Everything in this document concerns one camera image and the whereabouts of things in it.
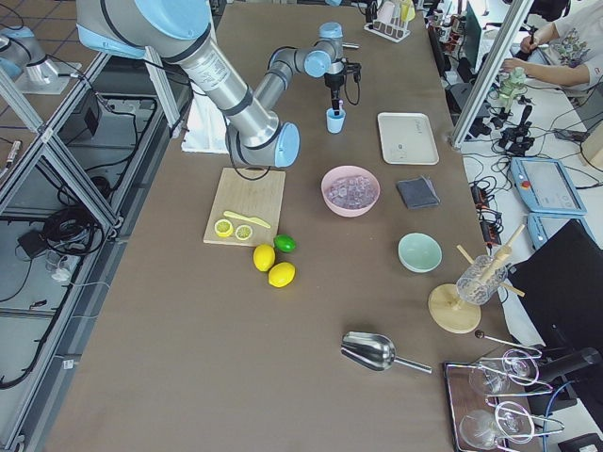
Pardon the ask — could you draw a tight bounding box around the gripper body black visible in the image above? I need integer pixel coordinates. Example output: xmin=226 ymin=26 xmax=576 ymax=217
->
xmin=324 ymin=73 xmax=345 ymax=92

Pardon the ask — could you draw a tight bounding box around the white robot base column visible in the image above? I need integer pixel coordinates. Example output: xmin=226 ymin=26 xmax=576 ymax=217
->
xmin=182 ymin=89 xmax=227 ymax=154

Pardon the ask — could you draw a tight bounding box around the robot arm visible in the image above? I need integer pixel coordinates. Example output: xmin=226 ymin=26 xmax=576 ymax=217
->
xmin=76 ymin=0 xmax=344 ymax=168

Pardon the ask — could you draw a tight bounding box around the light blue plastic cup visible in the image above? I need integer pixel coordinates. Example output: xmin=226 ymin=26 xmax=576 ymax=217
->
xmin=326 ymin=108 xmax=346 ymax=134

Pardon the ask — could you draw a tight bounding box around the pink plastic cup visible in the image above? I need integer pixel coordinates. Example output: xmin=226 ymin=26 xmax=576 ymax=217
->
xmin=376 ymin=0 xmax=396 ymax=25

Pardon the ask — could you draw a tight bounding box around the yellow plastic cup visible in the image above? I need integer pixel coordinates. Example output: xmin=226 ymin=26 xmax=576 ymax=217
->
xmin=400 ymin=0 xmax=416 ymax=22

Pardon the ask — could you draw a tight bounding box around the steel ice scoop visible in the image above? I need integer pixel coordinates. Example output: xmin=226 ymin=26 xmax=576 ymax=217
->
xmin=341 ymin=331 xmax=432 ymax=374

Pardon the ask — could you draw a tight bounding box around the cream tray with bear drawing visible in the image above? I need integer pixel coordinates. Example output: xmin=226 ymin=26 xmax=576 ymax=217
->
xmin=377 ymin=112 xmax=439 ymax=166

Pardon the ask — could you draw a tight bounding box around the pink bowl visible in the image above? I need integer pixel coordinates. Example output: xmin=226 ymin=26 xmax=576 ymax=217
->
xmin=320 ymin=166 xmax=381 ymax=218

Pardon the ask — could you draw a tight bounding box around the grey folded cloth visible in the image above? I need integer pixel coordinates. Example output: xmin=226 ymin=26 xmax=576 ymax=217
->
xmin=396 ymin=176 xmax=440 ymax=209

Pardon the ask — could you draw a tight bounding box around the wooden cutting board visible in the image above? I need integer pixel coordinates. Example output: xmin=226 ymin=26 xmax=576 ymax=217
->
xmin=204 ymin=168 xmax=285 ymax=247

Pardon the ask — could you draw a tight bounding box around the yellow plastic knife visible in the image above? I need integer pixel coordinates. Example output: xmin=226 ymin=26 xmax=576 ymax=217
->
xmin=223 ymin=210 xmax=271 ymax=229

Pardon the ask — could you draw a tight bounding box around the green lime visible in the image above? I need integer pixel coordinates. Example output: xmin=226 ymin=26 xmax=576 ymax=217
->
xmin=273 ymin=234 xmax=297 ymax=252

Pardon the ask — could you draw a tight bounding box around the lemon slice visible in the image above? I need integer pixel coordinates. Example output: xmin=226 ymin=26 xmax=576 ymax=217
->
xmin=235 ymin=224 xmax=253 ymax=241
xmin=214 ymin=218 xmax=235 ymax=238

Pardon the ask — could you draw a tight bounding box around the yellow lemon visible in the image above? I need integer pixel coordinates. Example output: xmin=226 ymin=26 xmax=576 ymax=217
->
xmin=268 ymin=262 xmax=296 ymax=288
xmin=253 ymin=244 xmax=276 ymax=272

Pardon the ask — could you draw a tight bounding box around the mint green bowl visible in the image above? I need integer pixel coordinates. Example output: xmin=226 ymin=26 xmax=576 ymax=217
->
xmin=398 ymin=233 xmax=443 ymax=273

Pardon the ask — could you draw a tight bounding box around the blue teach pendant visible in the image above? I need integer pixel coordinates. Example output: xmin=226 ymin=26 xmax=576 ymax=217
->
xmin=510 ymin=157 xmax=587 ymax=216
xmin=527 ymin=212 xmax=592 ymax=250

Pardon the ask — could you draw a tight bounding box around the clear textured glass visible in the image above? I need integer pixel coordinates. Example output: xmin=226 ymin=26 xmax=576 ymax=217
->
xmin=456 ymin=255 xmax=508 ymax=306

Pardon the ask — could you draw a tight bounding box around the seated person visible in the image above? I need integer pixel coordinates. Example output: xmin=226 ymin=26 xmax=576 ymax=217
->
xmin=501 ymin=16 xmax=602 ymax=90

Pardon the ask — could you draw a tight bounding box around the wine glass rack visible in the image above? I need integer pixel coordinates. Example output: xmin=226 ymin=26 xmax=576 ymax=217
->
xmin=443 ymin=346 xmax=564 ymax=451

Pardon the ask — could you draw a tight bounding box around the white wire cup rack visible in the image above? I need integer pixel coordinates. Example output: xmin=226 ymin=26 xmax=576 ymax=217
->
xmin=364 ymin=0 xmax=411 ymax=43

